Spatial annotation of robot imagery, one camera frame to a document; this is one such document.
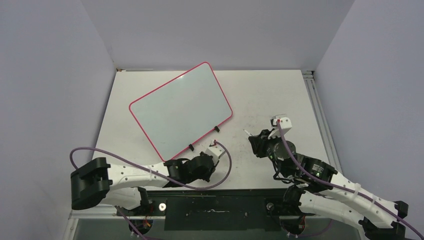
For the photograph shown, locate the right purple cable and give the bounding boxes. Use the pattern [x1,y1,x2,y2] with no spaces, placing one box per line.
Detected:
[276,119,424,240]

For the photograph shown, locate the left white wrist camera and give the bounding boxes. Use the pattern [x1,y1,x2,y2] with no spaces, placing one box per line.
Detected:
[204,142,226,164]

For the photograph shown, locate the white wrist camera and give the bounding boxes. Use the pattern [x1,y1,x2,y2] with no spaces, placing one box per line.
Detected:
[204,142,226,164]
[268,113,293,139]

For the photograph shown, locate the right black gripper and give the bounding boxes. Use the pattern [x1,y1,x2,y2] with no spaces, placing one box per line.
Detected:
[248,127,290,178]

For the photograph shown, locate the pink-framed whiteboard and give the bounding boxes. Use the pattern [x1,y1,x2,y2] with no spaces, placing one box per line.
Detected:
[128,62,234,162]

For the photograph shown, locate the aluminium rail right side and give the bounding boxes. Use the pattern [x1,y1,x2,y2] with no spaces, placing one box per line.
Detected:
[301,70,342,172]

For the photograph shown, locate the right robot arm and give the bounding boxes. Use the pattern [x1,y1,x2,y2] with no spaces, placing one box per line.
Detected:
[248,127,413,240]

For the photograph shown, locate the black whiteboard marker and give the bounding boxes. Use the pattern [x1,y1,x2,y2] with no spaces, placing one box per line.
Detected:
[243,129,253,137]

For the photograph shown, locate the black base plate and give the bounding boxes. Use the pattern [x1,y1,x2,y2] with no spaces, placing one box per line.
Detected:
[117,188,303,231]

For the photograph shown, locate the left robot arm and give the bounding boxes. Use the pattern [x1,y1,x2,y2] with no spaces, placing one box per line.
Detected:
[70,152,219,216]

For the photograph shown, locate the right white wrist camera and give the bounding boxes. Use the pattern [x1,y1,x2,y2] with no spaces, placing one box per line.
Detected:
[268,113,293,139]

